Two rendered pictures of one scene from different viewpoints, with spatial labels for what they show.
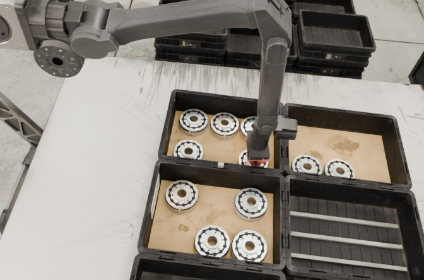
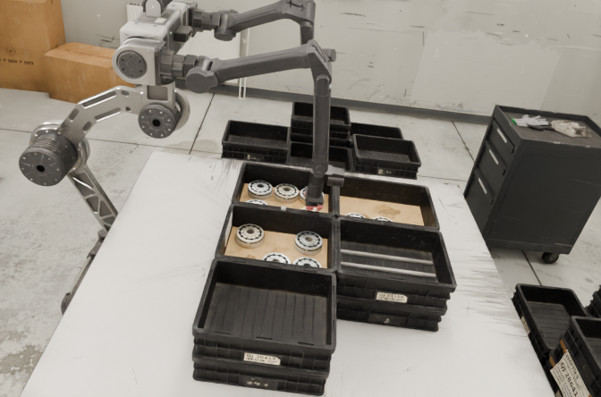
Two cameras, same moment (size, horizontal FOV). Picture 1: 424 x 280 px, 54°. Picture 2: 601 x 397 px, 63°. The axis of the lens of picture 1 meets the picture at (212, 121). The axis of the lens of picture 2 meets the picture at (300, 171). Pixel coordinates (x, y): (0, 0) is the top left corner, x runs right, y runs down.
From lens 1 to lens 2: 0.78 m
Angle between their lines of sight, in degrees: 19
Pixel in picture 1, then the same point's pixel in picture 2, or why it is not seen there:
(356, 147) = (398, 213)
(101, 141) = (176, 211)
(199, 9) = (273, 55)
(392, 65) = not seen: hidden behind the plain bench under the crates
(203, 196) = (267, 238)
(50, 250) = (131, 282)
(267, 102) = (319, 140)
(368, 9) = (422, 153)
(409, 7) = (460, 153)
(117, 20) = (218, 64)
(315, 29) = (368, 152)
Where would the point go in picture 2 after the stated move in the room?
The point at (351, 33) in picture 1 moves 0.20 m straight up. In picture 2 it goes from (401, 156) to (409, 130)
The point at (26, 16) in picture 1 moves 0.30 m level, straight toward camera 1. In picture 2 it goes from (160, 58) to (191, 99)
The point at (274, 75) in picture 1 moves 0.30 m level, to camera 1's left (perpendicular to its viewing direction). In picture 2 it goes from (323, 112) to (231, 100)
